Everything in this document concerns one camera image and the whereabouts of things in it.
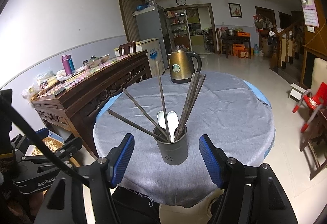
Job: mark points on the framed picture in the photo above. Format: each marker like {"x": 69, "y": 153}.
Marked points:
{"x": 235, "y": 10}

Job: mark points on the white chest freezer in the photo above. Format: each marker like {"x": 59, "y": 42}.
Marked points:
{"x": 153, "y": 46}

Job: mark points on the carved wooden sideboard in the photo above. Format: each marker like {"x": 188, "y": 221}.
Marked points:
{"x": 102, "y": 86}

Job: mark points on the white wall switch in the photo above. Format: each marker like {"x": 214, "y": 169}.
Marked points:
{"x": 311, "y": 29}

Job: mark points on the dark wooden table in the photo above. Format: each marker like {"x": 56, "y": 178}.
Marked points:
{"x": 230, "y": 39}

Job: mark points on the blue water bottle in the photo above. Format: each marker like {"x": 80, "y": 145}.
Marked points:
{"x": 72, "y": 64}

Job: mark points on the flat orange box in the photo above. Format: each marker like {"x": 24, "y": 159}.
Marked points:
{"x": 242, "y": 34}

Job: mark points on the black phone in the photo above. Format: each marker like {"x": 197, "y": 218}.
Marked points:
{"x": 60, "y": 92}

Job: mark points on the white step stool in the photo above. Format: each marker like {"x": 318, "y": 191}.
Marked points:
{"x": 297, "y": 90}

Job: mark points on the red child chair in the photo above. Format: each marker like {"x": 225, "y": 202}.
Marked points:
{"x": 316, "y": 99}

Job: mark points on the beige armchair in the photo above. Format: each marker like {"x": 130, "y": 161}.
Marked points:
{"x": 319, "y": 70}

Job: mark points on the wall calendar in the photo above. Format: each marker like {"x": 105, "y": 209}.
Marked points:
{"x": 311, "y": 16}

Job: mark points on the pot with glass lid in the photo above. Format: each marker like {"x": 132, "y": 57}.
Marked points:
{"x": 95, "y": 60}

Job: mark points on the brown wooden door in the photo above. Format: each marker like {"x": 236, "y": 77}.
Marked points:
{"x": 129, "y": 12}

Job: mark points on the purple water bottle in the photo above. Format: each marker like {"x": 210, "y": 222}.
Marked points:
{"x": 66, "y": 65}

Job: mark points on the blue plastic tub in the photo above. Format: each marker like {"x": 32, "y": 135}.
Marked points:
{"x": 55, "y": 134}

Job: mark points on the pile of food packets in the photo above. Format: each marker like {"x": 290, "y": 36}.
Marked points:
{"x": 43, "y": 83}

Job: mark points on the blue water jug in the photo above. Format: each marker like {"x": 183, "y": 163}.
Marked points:
{"x": 256, "y": 50}

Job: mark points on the blue bag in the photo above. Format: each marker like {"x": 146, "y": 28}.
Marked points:
{"x": 141, "y": 7}

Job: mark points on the kitchen shelving unit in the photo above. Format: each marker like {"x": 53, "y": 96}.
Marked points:
{"x": 178, "y": 25}

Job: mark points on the wooden dining chair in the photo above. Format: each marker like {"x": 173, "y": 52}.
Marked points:
{"x": 127, "y": 46}

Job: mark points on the metal basin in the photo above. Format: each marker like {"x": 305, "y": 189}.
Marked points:
{"x": 230, "y": 32}

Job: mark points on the clear plastic bottle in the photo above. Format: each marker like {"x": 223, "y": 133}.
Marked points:
{"x": 152, "y": 1}

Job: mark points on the person's legs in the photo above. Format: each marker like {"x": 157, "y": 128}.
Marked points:
{"x": 184, "y": 213}

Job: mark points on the small bowl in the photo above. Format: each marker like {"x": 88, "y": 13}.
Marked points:
{"x": 105, "y": 58}

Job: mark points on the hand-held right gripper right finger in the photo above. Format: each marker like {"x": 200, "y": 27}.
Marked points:
{"x": 212, "y": 160}

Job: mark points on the grey tablecloth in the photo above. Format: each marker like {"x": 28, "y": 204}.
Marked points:
{"x": 230, "y": 116}

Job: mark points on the checkered table mat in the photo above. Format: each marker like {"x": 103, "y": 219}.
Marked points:
{"x": 84, "y": 77}

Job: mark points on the orange cardboard boxes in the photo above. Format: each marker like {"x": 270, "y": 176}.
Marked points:
{"x": 240, "y": 51}

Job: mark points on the bronze electric kettle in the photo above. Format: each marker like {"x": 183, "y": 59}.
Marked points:
{"x": 181, "y": 65}

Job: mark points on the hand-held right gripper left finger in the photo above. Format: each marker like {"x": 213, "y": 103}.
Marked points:
{"x": 125, "y": 157}

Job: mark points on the dark wooden chair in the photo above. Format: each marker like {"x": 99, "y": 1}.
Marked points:
{"x": 316, "y": 137}

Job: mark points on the round wall clock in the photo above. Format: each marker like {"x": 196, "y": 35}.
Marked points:
{"x": 181, "y": 1}

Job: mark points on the blue table cover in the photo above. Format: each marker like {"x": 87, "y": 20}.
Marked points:
{"x": 255, "y": 91}

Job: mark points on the grey refrigerator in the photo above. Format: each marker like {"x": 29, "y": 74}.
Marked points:
{"x": 148, "y": 25}

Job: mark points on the set of dark chopsticks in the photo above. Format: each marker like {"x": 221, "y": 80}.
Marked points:
{"x": 161, "y": 93}

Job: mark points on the white plastic spoon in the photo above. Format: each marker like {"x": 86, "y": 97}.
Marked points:
{"x": 161, "y": 118}
{"x": 173, "y": 119}

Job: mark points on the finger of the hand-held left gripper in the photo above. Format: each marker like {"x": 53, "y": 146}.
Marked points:
{"x": 72, "y": 146}

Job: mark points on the wooden stair railing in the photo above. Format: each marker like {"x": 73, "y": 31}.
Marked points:
{"x": 286, "y": 42}

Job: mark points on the metal utensil holder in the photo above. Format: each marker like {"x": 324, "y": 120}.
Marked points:
{"x": 173, "y": 152}

